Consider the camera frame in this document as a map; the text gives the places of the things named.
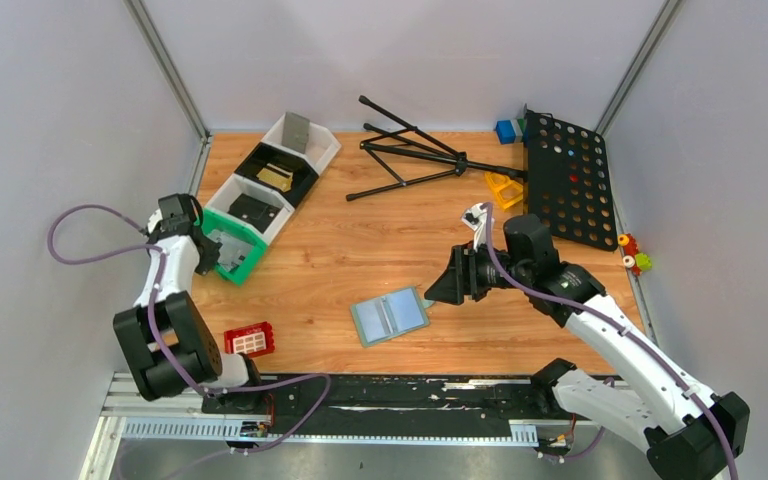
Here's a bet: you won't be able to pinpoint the white plastic bin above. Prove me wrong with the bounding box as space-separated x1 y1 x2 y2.
207 174 295 245
261 112 342 174

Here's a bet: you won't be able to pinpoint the green plastic bin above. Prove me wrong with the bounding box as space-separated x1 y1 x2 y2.
202 209 267 286

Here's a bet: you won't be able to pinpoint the black plastic bin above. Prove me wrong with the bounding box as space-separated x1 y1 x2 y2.
234 142 320 207

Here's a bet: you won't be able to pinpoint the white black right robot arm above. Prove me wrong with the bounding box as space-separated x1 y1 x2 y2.
424 203 750 479

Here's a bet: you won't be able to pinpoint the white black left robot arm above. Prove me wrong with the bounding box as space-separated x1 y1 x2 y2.
112 193 262 401

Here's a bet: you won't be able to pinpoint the silver cards in green bin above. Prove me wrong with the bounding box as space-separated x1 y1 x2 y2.
212 230 253 272

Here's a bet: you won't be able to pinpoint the gold cards in black bin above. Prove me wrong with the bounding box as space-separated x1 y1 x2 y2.
257 164 293 192

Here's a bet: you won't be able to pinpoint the grey card holder in bin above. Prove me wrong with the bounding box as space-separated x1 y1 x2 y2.
281 111 310 155

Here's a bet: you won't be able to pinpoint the black item in white bin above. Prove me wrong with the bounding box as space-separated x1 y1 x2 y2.
228 193 280 233

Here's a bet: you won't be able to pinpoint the black perforated music stand tray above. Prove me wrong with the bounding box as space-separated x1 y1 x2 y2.
523 109 618 252

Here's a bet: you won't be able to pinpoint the red yellow green toy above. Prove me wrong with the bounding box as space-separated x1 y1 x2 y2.
617 233 653 277

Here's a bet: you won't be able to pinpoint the blue toy block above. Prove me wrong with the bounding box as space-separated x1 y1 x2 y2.
494 118 526 145

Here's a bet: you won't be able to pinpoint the black folding tripod stand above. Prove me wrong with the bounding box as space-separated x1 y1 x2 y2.
345 94 529 202

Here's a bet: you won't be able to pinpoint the red white toy block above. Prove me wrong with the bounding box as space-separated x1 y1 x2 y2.
224 322 275 358

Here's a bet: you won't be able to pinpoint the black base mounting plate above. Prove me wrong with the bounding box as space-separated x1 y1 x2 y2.
201 374 576 438

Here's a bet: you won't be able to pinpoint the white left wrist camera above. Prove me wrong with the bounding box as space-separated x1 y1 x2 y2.
144 209 163 236

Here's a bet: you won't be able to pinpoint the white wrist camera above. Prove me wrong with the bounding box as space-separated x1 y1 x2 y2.
461 203 493 250
144 209 163 236

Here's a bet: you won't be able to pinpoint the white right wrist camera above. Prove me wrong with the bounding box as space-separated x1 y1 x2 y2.
461 203 493 250

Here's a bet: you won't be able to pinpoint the yellow plastic toy frame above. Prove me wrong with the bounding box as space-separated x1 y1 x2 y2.
484 172 524 211

